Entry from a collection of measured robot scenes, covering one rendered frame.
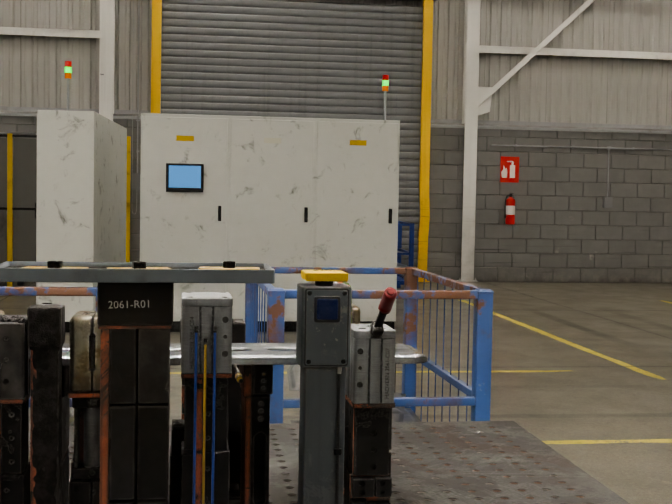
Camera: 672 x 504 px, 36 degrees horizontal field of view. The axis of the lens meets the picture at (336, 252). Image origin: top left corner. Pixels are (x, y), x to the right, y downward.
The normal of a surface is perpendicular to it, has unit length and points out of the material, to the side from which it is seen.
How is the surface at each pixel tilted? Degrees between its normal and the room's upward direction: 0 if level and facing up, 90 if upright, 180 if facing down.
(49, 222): 90
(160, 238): 90
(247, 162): 90
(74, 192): 90
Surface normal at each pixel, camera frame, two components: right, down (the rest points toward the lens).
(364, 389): 0.15, 0.05
